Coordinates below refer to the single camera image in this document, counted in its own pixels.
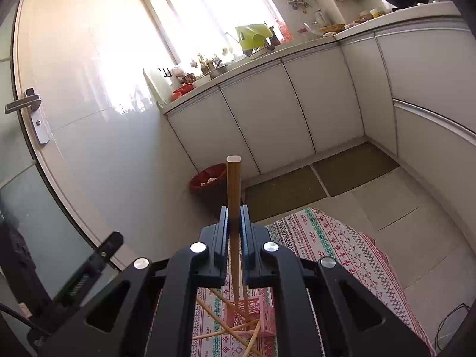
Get red plastic bottle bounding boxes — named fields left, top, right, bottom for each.
left=277, top=20, right=292, bottom=43

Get frosted glass door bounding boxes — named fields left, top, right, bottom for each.
left=0, top=0, right=123, bottom=306

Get kitchen window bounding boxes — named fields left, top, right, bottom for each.
left=147, top=0, right=283, bottom=64

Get white cutting board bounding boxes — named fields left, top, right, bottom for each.
left=143, top=68, right=168, bottom=105

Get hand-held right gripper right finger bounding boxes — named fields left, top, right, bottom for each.
left=240, top=204, right=432, bottom=357

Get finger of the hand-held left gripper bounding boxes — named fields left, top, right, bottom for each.
left=56, top=231, right=124, bottom=306

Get single long bamboo chopstick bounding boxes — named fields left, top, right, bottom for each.
left=226, top=155, right=247, bottom=306

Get black cable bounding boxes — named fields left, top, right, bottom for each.
left=434, top=303, right=471, bottom=351

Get striped patterned tablecloth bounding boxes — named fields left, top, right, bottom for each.
left=191, top=207, right=434, bottom=357

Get metal door handle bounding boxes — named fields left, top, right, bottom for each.
left=4, top=88, right=51, bottom=145

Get pink perforated utensil holder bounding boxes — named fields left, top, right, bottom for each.
left=223, top=294, right=278, bottom=339

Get olive floor mat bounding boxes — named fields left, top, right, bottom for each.
left=243, top=165, right=328, bottom=222
left=312, top=142, right=400, bottom=198

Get group of wooden chopsticks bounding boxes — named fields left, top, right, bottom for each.
left=191, top=286, right=264, bottom=357

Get brown trash bin red liner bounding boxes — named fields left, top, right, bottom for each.
left=189, top=164, right=229, bottom=209

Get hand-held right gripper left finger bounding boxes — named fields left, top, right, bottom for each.
left=37, top=205, right=229, bottom=357

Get white kitchen base cabinets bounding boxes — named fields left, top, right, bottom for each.
left=162, top=5, right=476, bottom=239

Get red bowl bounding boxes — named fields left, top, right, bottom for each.
left=172, top=84, right=194, bottom=101

